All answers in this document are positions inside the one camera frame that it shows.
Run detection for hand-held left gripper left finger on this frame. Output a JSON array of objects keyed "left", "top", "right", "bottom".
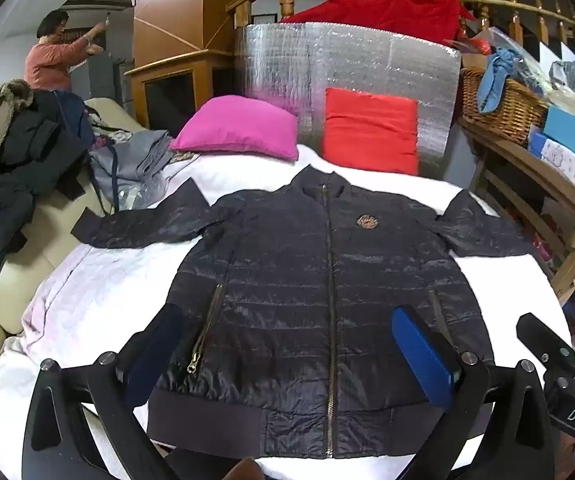
[{"left": 21, "top": 302, "right": 185, "bottom": 480}]

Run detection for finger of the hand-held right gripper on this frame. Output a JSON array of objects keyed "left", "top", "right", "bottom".
[{"left": 516, "top": 312, "right": 575, "bottom": 361}]

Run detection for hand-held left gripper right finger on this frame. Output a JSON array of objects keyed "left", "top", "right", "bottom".
[{"left": 391, "top": 305, "right": 563, "bottom": 480}]

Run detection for black quilted jacket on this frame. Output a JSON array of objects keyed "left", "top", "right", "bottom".
[{"left": 71, "top": 165, "right": 535, "bottom": 461}]

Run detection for grey clothes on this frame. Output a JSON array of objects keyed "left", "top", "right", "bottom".
[{"left": 88, "top": 130, "right": 175, "bottom": 211}]

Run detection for beige sofa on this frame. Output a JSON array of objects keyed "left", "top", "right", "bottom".
[{"left": 0, "top": 97, "right": 143, "bottom": 411}]

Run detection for clear plastic bag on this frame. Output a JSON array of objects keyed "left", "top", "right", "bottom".
[{"left": 116, "top": 179, "right": 169, "bottom": 212}]

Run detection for wooden shelf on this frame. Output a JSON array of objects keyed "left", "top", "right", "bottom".
[{"left": 460, "top": 115, "right": 575, "bottom": 306}]

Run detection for white patterned box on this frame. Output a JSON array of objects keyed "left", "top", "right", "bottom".
[{"left": 527, "top": 127, "right": 575, "bottom": 211}]

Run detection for blue cardboard box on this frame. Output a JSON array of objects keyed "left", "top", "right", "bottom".
[{"left": 542, "top": 105, "right": 575, "bottom": 178}]

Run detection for black coat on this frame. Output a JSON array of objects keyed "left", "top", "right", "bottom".
[{"left": 0, "top": 91, "right": 97, "bottom": 318}]

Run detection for wicker basket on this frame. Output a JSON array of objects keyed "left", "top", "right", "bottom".
[{"left": 460, "top": 67, "right": 551, "bottom": 146}]

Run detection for red pillow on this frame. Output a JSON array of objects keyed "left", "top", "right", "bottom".
[{"left": 321, "top": 87, "right": 421, "bottom": 176}]

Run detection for pink pillow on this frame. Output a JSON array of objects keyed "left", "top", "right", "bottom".
[{"left": 168, "top": 95, "right": 299, "bottom": 162}]

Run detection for blue cloth strip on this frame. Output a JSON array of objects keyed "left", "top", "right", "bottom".
[{"left": 477, "top": 49, "right": 523, "bottom": 113}]

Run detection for grey metal cabinet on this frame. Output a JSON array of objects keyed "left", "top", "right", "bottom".
[{"left": 70, "top": 52, "right": 135, "bottom": 108}]

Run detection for silver foil mat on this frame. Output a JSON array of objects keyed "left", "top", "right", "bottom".
[{"left": 234, "top": 22, "right": 461, "bottom": 181}]

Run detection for wooden cabinet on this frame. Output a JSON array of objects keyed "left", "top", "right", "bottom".
[{"left": 124, "top": 0, "right": 238, "bottom": 133}]

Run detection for wooden stair railing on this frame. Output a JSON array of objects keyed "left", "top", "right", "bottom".
[{"left": 226, "top": 0, "right": 575, "bottom": 46}]

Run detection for red blanket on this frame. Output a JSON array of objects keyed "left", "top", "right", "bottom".
[{"left": 280, "top": 0, "right": 473, "bottom": 43}]

